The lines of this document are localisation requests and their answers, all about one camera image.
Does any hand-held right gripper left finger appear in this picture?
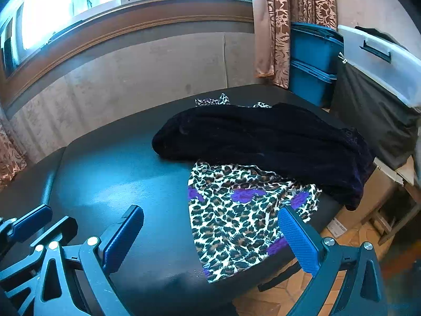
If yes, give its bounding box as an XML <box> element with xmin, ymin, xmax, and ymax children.
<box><xmin>0</xmin><ymin>205</ymin><xmax>144</xmax><ymax>316</ymax></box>

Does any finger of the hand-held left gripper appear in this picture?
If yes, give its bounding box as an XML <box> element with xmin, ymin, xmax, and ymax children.
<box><xmin>31</xmin><ymin>216</ymin><xmax>78</xmax><ymax>247</ymax></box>
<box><xmin>0</xmin><ymin>204</ymin><xmax>53</xmax><ymax>254</ymax></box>

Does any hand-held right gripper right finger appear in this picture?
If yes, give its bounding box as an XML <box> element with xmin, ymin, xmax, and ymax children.
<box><xmin>279</xmin><ymin>206</ymin><xmax>387</xmax><ymax>316</ymax></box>

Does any leopard print garment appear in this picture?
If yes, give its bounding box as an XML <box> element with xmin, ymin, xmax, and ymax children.
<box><xmin>187</xmin><ymin>93</ymin><xmax>323</xmax><ymax>284</ymax></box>

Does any dark purple velvet dress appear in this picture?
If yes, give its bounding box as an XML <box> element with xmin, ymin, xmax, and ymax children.
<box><xmin>152</xmin><ymin>103</ymin><xmax>375</xmax><ymax>211</ymax></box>

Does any cardboard box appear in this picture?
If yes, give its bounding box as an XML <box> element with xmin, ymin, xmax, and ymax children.
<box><xmin>329</xmin><ymin>165</ymin><xmax>400</xmax><ymax>238</ymax></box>

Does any dark grey fabric bag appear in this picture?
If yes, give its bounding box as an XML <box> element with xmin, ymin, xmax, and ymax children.
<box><xmin>330</xmin><ymin>59</ymin><xmax>420</xmax><ymax>170</ymax></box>

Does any blue plastic storage bin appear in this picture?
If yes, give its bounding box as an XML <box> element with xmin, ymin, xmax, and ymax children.
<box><xmin>291</xmin><ymin>22</ymin><xmax>344</xmax><ymax>73</ymax></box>
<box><xmin>289</xmin><ymin>61</ymin><xmax>338</xmax><ymax>107</ymax></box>

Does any white plastic storage box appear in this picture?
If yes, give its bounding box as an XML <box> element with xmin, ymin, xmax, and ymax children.
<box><xmin>338</xmin><ymin>24</ymin><xmax>421</xmax><ymax>107</ymax></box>

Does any dark cloth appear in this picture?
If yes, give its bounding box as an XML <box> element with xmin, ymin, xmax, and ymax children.
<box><xmin>355</xmin><ymin>26</ymin><xmax>408</xmax><ymax>50</ymax></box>

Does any window with wooden frame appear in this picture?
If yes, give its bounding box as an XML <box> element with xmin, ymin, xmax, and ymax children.
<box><xmin>0</xmin><ymin>0</ymin><xmax>254</xmax><ymax>76</ymax></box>

